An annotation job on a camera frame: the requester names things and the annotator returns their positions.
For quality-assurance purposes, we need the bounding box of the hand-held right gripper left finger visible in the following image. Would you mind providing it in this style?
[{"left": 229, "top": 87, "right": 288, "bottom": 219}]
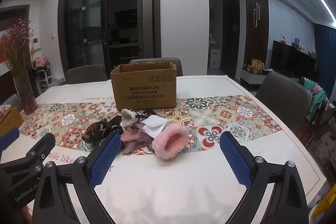
[{"left": 31, "top": 131, "right": 122, "bottom": 224}]

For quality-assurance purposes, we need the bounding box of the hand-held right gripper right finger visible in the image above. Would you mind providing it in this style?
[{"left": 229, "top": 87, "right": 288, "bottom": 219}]
[{"left": 219, "top": 131, "right": 309, "bottom": 224}]

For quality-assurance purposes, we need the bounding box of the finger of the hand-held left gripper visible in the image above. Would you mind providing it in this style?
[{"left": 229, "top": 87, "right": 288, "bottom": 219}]
[
  {"left": 0, "top": 127, "right": 20, "bottom": 151},
  {"left": 0, "top": 132, "right": 56, "bottom": 180}
]

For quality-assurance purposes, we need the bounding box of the cream black patterned mitt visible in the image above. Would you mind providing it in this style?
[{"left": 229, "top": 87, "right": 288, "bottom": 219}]
[{"left": 121, "top": 109, "right": 149, "bottom": 128}]

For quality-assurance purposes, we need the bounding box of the white cloth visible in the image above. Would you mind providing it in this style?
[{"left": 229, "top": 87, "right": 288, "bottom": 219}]
[{"left": 140, "top": 116, "right": 168, "bottom": 139}]

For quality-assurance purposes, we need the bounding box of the brown cardboard box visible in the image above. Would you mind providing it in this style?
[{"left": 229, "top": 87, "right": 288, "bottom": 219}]
[{"left": 110, "top": 61, "right": 177, "bottom": 111}]

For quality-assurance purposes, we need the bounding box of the yellow wooden box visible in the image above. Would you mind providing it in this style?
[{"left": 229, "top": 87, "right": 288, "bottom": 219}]
[{"left": 0, "top": 105, "right": 24, "bottom": 136}]

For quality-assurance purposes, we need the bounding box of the dark floral cloth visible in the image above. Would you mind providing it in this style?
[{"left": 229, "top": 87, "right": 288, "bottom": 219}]
[{"left": 82, "top": 118, "right": 124, "bottom": 147}]

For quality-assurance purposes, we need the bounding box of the dusty pink cloth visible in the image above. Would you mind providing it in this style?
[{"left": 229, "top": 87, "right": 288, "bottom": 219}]
[{"left": 121, "top": 124, "right": 156, "bottom": 157}]

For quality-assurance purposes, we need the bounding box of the glass vase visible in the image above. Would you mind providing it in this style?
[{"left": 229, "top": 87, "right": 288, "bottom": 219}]
[{"left": 13, "top": 74, "right": 38, "bottom": 114}]

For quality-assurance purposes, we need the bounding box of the floral tile printed tablecloth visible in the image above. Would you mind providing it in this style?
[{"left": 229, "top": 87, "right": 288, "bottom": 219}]
[{"left": 0, "top": 74, "right": 327, "bottom": 224}]

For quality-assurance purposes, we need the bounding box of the pink fluffy sock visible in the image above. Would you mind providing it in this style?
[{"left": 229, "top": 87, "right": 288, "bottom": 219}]
[{"left": 152, "top": 124, "right": 189, "bottom": 160}]

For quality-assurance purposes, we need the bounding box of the white shoe rack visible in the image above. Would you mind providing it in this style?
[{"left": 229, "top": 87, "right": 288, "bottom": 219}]
[{"left": 34, "top": 56, "right": 54, "bottom": 94}]

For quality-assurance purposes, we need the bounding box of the grey dining chair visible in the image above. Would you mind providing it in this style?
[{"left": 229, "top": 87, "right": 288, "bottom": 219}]
[
  {"left": 255, "top": 71, "right": 321, "bottom": 135},
  {"left": 66, "top": 64, "right": 107, "bottom": 85},
  {"left": 129, "top": 58, "right": 183, "bottom": 77}
]

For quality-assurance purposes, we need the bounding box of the white television cabinet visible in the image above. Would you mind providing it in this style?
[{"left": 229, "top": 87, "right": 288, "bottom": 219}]
[{"left": 240, "top": 68, "right": 271, "bottom": 84}]

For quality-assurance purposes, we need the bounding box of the pink dried flower bunch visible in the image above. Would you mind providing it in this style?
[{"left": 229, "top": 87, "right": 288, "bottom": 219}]
[{"left": 0, "top": 18, "right": 35, "bottom": 77}]

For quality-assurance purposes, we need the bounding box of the green clothes pile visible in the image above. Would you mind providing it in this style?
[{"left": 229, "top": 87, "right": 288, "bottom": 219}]
[{"left": 299, "top": 77, "right": 327, "bottom": 122}]

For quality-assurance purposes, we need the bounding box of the black television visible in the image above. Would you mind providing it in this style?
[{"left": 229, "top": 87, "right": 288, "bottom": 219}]
[{"left": 270, "top": 40, "right": 317, "bottom": 80}]

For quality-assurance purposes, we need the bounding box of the dark wooden door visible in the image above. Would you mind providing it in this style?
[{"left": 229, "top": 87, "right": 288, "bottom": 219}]
[{"left": 223, "top": 0, "right": 240, "bottom": 72}]

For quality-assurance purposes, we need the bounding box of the dark framed sliding glass door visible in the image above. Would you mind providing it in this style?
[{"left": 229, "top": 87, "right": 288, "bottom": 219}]
[{"left": 59, "top": 0, "right": 162, "bottom": 80}]

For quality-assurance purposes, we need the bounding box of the blue curtain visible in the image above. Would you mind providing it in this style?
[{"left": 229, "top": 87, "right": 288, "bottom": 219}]
[{"left": 314, "top": 23, "right": 336, "bottom": 93}]

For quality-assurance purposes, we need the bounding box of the dark wood wall panel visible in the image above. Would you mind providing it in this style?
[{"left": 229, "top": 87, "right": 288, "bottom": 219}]
[{"left": 244, "top": 0, "right": 269, "bottom": 69}]

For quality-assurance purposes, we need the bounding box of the gold loop wall ornament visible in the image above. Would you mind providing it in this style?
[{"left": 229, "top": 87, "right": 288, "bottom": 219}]
[{"left": 253, "top": 3, "right": 261, "bottom": 28}]

